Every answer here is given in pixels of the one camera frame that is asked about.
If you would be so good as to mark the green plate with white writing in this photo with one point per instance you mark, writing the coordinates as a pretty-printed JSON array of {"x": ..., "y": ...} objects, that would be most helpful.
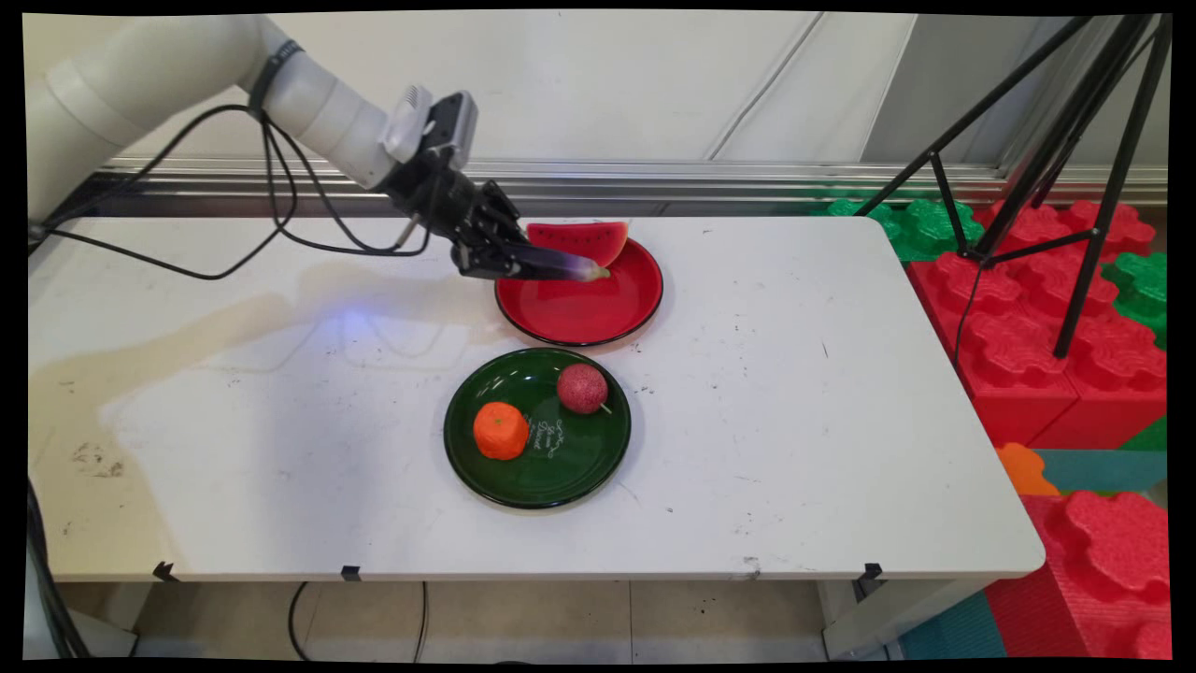
[{"x": 551, "y": 467}]

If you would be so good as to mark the orange toy tangerine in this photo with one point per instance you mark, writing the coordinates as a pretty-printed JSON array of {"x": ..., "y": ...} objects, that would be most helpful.
[{"x": 500, "y": 432}]

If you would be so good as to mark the teal foam mat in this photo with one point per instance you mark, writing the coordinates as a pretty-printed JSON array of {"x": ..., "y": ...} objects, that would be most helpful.
[{"x": 1107, "y": 470}]

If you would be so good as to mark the green foam block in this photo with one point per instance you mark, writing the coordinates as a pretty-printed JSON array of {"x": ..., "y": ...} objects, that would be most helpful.
[
  {"x": 1140, "y": 290},
  {"x": 920, "y": 229}
]

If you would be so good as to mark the white table leg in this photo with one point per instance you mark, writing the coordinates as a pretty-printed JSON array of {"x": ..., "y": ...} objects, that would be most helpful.
[{"x": 888, "y": 617}]

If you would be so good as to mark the metal wall rail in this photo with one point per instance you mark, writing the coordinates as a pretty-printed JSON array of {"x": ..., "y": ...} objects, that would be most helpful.
[{"x": 701, "y": 178}]

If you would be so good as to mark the black tripod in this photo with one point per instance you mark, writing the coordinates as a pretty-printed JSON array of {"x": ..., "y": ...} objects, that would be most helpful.
[{"x": 1074, "y": 140}]

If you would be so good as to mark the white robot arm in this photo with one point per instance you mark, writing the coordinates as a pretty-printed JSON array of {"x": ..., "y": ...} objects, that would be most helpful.
[{"x": 168, "y": 65}]

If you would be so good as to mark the large red foam block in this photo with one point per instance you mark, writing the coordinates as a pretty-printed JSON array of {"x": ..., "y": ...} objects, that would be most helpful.
[{"x": 1093, "y": 579}]

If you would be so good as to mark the red plate with black rim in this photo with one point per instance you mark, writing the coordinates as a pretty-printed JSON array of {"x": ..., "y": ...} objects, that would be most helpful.
[{"x": 579, "y": 313}]

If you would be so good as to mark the purple toy eggplant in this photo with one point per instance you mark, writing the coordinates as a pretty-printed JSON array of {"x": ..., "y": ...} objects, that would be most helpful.
[{"x": 561, "y": 264}]

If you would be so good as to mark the orange foam piece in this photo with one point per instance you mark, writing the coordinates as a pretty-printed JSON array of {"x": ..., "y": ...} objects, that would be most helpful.
[{"x": 1023, "y": 470}]

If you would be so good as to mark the red watermelon slice toy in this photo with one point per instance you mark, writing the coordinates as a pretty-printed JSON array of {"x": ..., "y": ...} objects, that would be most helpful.
[{"x": 579, "y": 238}]

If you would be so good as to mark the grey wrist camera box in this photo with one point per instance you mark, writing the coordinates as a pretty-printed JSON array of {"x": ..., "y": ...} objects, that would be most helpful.
[{"x": 453, "y": 126}]

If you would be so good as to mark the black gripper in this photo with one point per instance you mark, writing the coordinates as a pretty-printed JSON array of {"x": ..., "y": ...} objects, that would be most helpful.
[{"x": 434, "y": 201}]

